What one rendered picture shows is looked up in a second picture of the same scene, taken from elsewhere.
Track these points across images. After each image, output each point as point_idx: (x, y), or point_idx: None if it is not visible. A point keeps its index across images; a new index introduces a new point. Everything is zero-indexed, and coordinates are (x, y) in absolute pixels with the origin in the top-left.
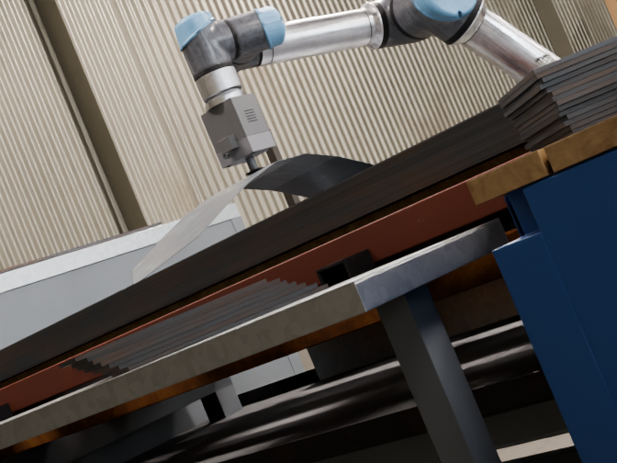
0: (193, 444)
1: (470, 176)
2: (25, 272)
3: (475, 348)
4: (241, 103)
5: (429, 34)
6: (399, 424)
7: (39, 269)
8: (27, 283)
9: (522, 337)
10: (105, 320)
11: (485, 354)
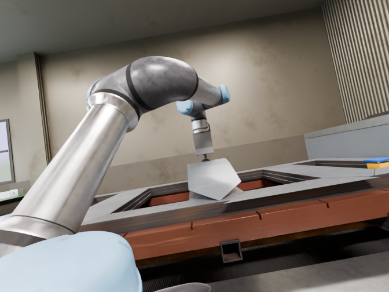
0: (332, 237)
1: None
2: (374, 120)
3: (176, 277)
4: (193, 137)
5: (144, 113)
6: None
7: (382, 119)
8: (374, 126)
9: (146, 276)
10: None
11: (159, 267)
